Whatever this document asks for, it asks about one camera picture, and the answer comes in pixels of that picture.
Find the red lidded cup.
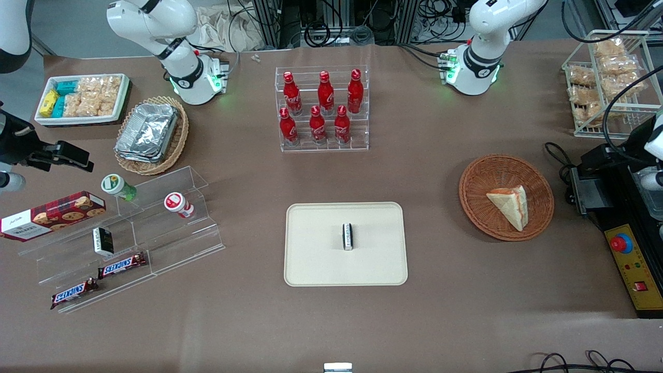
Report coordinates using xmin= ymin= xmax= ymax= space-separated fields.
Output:
xmin=164 ymin=192 xmax=195 ymax=219

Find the round brown wicker basket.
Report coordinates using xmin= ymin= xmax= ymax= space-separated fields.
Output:
xmin=459 ymin=154 xmax=555 ymax=242

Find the stack of foil trays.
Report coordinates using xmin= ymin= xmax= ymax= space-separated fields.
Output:
xmin=114 ymin=103 xmax=180 ymax=164

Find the yellow snack packet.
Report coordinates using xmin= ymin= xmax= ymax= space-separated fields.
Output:
xmin=39 ymin=90 xmax=59 ymax=118

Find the white wire rack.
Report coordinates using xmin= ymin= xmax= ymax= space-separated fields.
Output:
xmin=562 ymin=30 xmax=663 ymax=138

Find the coiled black cable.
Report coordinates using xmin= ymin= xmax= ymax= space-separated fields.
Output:
xmin=304 ymin=21 xmax=333 ymax=48

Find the beige plastic tray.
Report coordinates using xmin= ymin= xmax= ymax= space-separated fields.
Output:
xmin=284 ymin=202 xmax=409 ymax=287

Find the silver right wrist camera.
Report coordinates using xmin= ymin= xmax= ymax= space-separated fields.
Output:
xmin=0 ymin=173 xmax=25 ymax=193

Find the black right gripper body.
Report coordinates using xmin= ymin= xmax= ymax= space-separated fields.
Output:
xmin=0 ymin=110 xmax=40 ymax=167

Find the oval light wicker basket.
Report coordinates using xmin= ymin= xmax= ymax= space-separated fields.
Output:
xmin=113 ymin=96 xmax=190 ymax=176

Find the clear acrylic bottle rack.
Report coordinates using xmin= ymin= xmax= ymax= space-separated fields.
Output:
xmin=275 ymin=65 xmax=370 ymax=153

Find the red tartan cookie box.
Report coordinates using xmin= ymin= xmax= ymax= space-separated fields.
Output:
xmin=0 ymin=191 xmax=107 ymax=242

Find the triangular sandwich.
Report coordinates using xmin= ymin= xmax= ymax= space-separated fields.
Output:
xmin=486 ymin=185 xmax=529 ymax=232

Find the clear bag of crackers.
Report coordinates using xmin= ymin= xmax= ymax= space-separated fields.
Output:
xmin=78 ymin=76 xmax=123 ymax=99
xmin=95 ymin=92 xmax=119 ymax=117
xmin=63 ymin=92 xmax=96 ymax=118

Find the white rectangular snack tray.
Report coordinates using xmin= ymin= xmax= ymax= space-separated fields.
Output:
xmin=34 ymin=74 xmax=130 ymax=126

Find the clear acrylic stepped stand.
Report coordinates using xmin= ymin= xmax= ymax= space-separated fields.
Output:
xmin=18 ymin=166 xmax=226 ymax=314

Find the yellow emergency stop box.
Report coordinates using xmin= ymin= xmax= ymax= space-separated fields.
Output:
xmin=604 ymin=224 xmax=663 ymax=318

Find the red cola bottle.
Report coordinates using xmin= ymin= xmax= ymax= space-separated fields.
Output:
xmin=334 ymin=105 xmax=352 ymax=145
xmin=317 ymin=71 xmax=335 ymax=116
xmin=282 ymin=71 xmax=304 ymax=116
xmin=347 ymin=69 xmax=365 ymax=114
xmin=309 ymin=105 xmax=327 ymax=145
xmin=279 ymin=107 xmax=300 ymax=146

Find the aluminium frame with equipment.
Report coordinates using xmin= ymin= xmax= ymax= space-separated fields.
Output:
xmin=253 ymin=0 xmax=421 ymax=48

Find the black device with grey panel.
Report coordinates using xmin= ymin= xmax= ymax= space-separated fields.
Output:
xmin=569 ymin=145 xmax=663 ymax=234

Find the beige crumpled cloth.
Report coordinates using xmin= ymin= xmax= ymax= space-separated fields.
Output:
xmin=196 ymin=4 xmax=266 ymax=52

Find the green lidded cup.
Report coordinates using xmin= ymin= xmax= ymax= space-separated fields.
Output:
xmin=100 ymin=174 xmax=138 ymax=202

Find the bagged bread pastry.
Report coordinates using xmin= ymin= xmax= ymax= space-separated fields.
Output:
xmin=598 ymin=55 xmax=641 ymax=79
xmin=593 ymin=37 xmax=626 ymax=59
xmin=568 ymin=66 xmax=597 ymax=87
xmin=574 ymin=101 xmax=605 ymax=126
xmin=601 ymin=74 xmax=646 ymax=102
xmin=568 ymin=85 xmax=597 ymax=105

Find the Snickers chocolate bar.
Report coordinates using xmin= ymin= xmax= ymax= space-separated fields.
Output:
xmin=98 ymin=252 xmax=147 ymax=280
xmin=50 ymin=278 xmax=99 ymax=310

